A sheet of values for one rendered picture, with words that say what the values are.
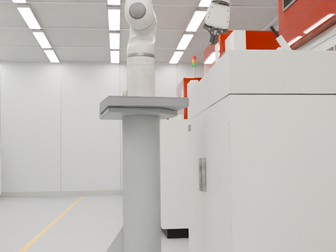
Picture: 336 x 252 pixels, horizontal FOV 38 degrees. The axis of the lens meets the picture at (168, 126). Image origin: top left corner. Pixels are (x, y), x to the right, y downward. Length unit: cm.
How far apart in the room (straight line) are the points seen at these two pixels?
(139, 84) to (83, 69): 819
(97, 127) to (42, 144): 115
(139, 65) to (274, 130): 70
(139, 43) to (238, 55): 58
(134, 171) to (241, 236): 60
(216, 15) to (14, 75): 850
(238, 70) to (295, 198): 45
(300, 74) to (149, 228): 86
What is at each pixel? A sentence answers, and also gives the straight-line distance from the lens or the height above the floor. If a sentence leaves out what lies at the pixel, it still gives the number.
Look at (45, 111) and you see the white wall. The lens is 1014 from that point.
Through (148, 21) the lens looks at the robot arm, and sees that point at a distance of 206.
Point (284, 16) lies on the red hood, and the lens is 286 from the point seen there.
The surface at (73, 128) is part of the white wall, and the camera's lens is 1005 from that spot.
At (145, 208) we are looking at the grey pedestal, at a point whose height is 42.
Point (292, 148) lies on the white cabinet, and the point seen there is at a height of 64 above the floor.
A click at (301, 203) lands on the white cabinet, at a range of 163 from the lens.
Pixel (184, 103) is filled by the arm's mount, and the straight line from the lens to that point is 190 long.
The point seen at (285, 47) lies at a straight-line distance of 199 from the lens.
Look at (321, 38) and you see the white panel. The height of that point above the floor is 119.
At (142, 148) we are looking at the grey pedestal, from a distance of 198.
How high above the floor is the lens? 59
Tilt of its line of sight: 5 degrees up
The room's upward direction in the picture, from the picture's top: 1 degrees counter-clockwise
